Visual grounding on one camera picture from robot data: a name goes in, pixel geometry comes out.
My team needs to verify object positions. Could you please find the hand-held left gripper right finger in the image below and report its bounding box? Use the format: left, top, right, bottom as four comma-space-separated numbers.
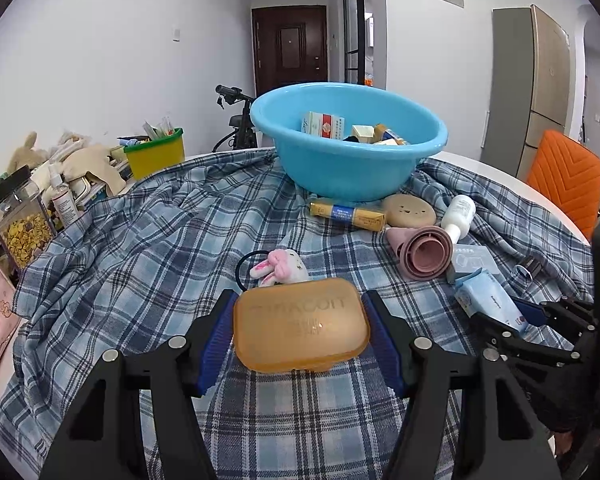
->
361, 290, 564, 480

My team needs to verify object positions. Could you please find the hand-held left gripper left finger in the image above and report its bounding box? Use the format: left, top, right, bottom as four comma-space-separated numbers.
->
39, 289, 241, 480

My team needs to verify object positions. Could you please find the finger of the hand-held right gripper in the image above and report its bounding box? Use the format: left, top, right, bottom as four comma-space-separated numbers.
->
469, 311, 595, 377
511, 297, 596, 333

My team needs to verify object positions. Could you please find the light blue white box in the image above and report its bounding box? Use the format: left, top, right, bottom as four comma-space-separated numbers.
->
453, 268, 529, 334

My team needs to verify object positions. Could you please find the orange soap box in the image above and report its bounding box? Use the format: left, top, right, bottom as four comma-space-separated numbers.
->
232, 277, 371, 374

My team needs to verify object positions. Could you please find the gold blue cigarette box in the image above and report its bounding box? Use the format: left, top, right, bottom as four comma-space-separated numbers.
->
308, 198, 387, 233
374, 123, 412, 146

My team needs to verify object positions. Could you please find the blue plastic basin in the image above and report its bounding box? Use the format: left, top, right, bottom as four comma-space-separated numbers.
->
250, 82, 450, 202

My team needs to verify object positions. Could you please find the red white cigarette box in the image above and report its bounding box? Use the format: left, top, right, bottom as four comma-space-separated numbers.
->
300, 111, 349, 141

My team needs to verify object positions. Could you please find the clear cereal container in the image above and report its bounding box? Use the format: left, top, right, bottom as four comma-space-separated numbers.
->
0, 165, 57, 267

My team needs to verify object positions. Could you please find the white flat packet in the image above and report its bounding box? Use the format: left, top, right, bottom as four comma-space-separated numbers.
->
449, 244, 496, 281

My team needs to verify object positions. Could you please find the pink collapsible cup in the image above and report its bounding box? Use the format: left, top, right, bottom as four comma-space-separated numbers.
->
384, 225, 454, 282

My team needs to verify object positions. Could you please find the blue plaid cloth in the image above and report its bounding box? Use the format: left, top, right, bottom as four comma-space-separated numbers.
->
0, 147, 597, 480

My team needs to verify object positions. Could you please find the white plastic bottle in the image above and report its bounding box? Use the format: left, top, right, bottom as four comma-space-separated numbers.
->
439, 194, 477, 247

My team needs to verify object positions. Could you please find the orange chair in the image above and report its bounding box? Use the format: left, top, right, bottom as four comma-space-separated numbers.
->
524, 129, 600, 242

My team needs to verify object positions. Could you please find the yellow bin with green rim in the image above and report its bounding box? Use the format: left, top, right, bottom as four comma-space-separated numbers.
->
123, 127, 186, 181

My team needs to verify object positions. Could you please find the white spray bottle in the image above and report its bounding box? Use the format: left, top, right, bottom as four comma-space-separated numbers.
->
47, 162, 79, 229

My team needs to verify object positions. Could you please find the grey gold refrigerator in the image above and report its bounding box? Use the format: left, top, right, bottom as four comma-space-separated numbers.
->
482, 4, 572, 182

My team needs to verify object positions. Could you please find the black folding bicycle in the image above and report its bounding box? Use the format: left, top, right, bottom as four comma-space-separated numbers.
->
214, 84, 262, 154

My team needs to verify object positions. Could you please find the beige plush toy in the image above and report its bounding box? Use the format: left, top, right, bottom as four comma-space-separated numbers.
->
6, 131, 127, 197

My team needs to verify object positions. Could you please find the dark brown door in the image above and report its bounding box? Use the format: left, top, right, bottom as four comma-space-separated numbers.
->
251, 5, 329, 99

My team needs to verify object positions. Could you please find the black framed glass sliding door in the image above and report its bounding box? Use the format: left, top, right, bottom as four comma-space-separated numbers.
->
342, 0, 374, 87

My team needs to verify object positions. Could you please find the black hair tie with bunny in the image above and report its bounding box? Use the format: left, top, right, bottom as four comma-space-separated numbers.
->
234, 248, 311, 294

